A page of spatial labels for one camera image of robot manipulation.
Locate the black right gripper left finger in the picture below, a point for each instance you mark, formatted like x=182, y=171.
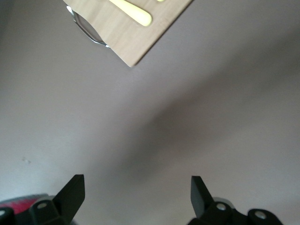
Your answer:
x=70, y=199

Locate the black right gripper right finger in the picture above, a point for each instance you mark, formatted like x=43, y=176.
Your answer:
x=199, y=199

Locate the yellow plastic knife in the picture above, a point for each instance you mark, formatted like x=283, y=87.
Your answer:
x=138, y=15

